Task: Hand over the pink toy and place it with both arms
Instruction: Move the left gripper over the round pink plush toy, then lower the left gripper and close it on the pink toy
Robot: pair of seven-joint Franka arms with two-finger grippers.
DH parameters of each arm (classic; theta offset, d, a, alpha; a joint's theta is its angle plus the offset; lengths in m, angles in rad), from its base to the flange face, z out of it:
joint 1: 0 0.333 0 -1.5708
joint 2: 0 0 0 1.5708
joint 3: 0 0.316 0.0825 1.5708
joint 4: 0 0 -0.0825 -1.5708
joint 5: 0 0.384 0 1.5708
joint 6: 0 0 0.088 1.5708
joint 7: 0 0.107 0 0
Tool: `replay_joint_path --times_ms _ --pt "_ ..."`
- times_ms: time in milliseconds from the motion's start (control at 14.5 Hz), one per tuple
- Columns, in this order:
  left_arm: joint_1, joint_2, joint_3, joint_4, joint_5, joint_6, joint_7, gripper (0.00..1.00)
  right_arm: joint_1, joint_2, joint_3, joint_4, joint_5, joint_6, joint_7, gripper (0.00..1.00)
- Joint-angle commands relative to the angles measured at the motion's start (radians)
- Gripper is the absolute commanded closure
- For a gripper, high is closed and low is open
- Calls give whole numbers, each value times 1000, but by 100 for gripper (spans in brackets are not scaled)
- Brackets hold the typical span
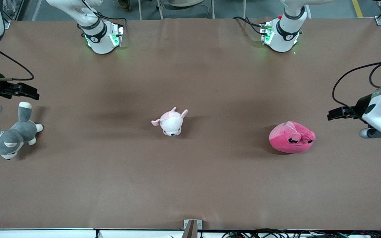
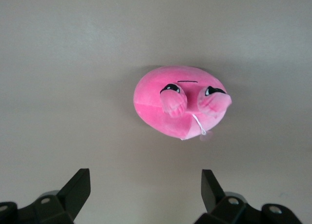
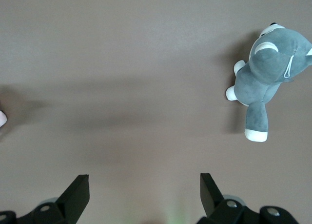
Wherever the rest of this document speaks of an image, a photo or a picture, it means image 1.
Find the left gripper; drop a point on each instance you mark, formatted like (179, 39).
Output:
(358, 108)

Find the pink round plush toy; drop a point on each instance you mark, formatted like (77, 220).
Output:
(286, 142)

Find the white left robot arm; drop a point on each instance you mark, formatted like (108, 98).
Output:
(284, 36)

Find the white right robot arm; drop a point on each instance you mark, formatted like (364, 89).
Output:
(101, 43)

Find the grey husky plush toy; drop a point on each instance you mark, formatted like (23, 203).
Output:
(15, 135)

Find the white metal stand leg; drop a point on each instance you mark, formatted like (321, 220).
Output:
(140, 10)
(160, 10)
(212, 10)
(244, 9)

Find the light pink plush animal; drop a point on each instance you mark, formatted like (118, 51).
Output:
(170, 124)

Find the beige round stool base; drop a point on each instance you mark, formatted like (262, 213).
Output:
(185, 2)

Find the white table edge rail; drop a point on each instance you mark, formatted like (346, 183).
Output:
(45, 234)

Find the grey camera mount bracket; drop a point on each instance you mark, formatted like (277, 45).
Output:
(191, 228)

